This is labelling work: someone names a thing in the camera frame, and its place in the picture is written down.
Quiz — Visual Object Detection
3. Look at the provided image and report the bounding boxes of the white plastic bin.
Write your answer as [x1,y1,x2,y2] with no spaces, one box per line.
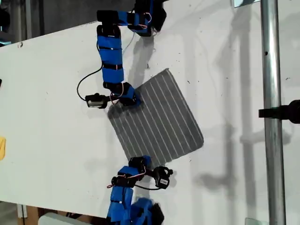
[38,212,78,225]

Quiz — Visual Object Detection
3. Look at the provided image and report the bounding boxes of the yellow object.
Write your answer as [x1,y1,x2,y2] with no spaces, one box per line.
[0,136,7,161]

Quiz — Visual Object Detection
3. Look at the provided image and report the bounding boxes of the black camera cable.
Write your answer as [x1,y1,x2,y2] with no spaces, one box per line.
[76,61,104,101]
[133,184,160,191]

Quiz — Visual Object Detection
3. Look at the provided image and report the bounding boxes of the steel post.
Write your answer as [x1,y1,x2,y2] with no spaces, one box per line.
[260,0,287,225]

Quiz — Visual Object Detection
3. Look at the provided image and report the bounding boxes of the black clamp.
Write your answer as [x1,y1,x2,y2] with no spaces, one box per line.
[258,99,300,124]

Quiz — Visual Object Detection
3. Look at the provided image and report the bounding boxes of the grey striped towel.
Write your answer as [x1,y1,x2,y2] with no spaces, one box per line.
[107,67,205,166]

